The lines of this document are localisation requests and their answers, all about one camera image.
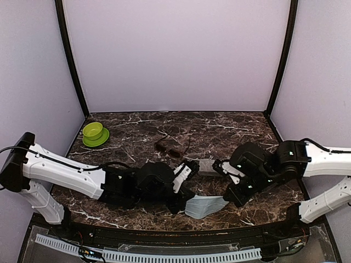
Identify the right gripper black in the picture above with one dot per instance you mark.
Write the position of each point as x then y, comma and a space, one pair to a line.
239, 199

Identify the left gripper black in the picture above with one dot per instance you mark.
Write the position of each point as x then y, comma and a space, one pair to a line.
186, 193

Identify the light blue cloth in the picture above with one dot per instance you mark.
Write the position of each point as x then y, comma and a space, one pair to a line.
199, 207

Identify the beige glasses case teal lining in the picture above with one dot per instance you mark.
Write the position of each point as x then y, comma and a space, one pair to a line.
206, 168

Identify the brown sunglasses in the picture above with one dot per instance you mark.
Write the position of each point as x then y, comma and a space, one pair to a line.
170, 151

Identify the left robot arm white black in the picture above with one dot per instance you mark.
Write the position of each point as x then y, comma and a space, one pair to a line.
114, 183

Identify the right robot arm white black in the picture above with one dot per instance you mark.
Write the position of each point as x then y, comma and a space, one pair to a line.
254, 169

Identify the green plate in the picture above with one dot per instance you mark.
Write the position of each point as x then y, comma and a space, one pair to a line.
97, 142

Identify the green bowl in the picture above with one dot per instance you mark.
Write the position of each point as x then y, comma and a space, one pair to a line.
93, 131

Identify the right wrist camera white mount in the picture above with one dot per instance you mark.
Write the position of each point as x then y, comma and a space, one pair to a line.
225, 169

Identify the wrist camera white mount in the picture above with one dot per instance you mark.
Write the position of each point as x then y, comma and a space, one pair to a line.
225, 169
185, 171

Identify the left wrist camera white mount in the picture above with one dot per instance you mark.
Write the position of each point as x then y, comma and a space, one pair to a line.
185, 171

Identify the white slotted cable duct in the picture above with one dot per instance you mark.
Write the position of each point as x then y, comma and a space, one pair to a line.
147, 254

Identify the black front rail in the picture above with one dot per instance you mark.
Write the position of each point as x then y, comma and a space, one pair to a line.
112, 237

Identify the right black frame post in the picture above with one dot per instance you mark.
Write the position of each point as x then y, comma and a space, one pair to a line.
283, 58

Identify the black frame post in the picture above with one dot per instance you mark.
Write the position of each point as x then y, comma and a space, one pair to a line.
60, 14
283, 58

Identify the left black frame post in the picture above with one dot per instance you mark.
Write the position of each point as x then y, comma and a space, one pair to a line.
60, 14

